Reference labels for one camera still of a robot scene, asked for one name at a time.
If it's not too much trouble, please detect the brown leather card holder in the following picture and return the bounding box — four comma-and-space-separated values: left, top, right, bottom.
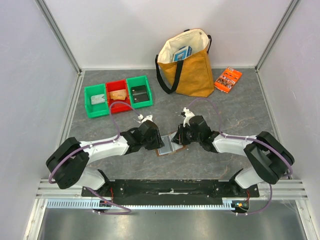
156, 132, 186, 157

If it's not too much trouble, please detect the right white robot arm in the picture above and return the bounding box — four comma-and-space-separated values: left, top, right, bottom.
171, 115, 295, 197

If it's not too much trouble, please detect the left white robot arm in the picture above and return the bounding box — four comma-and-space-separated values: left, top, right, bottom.
46, 120, 165, 197

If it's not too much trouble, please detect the black card stack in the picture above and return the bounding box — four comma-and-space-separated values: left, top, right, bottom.
131, 85, 150, 104

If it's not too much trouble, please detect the right green plastic bin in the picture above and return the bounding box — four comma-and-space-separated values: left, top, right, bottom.
126, 75, 153, 109

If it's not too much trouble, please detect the green plastic bin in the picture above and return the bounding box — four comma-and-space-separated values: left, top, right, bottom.
126, 75, 153, 109
84, 83, 110, 118

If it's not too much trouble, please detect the red plastic bin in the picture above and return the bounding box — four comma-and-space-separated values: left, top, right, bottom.
105, 79, 131, 114

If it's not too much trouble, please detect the mustard tote bag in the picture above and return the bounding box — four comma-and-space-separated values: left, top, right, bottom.
155, 28, 215, 98

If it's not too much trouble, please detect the orange snack packet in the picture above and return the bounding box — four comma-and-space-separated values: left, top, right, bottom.
214, 67, 243, 94

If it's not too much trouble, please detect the left green plastic bin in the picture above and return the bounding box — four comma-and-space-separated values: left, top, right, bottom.
84, 83, 110, 118

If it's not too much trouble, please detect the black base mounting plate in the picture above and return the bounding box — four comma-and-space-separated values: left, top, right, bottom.
96, 179, 260, 206

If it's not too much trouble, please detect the blue box in bag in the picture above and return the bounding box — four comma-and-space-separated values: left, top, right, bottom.
172, 45, 193, 62

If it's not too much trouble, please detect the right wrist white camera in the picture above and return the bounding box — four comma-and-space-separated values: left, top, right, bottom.
181, 107, 195, 128

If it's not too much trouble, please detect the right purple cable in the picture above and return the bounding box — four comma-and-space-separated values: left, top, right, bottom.
186, 97, 295, 216

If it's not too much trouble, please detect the front aluminium rail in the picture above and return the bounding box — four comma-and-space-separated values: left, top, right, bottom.
35, 179, 308, 201

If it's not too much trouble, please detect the grey slotted cable duct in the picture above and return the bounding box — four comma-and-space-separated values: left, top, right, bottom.
46, 197, 237, 210

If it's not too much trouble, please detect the left aluminium frame post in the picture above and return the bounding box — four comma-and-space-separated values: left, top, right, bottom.
35, 0, 82, 74

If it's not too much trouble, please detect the aluminium frame post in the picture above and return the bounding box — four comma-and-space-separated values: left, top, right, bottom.
35, 0, 82, 74
254, 0, 302, 73

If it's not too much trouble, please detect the right aluminium frame post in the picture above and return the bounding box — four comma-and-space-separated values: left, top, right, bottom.
254, 0, 302, 73

